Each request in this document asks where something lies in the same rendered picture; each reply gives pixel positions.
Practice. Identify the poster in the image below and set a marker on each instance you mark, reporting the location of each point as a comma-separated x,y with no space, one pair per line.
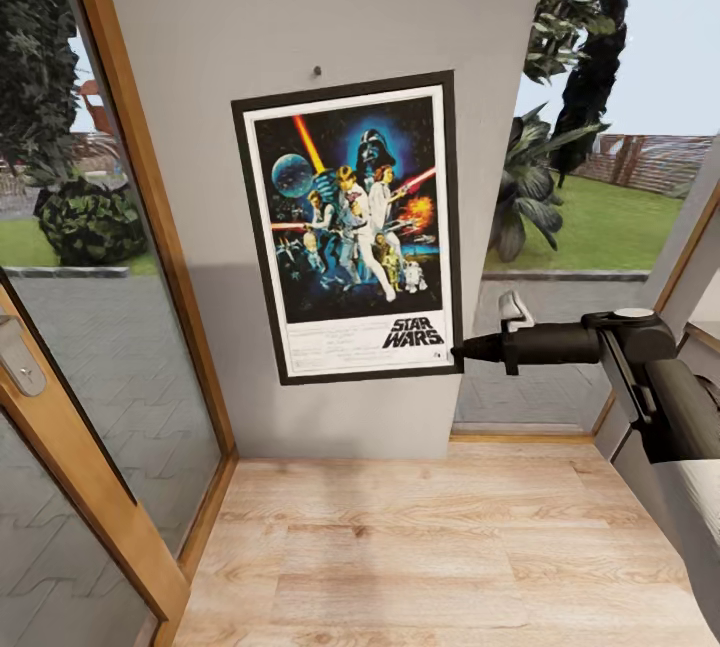
353,195

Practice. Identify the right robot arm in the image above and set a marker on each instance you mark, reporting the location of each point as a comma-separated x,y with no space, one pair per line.
677,412

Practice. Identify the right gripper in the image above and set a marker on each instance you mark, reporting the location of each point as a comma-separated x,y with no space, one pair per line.
542,344

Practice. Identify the fixed window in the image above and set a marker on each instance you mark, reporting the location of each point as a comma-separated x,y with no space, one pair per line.
611,177

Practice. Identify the door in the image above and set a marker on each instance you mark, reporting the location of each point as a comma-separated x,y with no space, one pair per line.
116,450

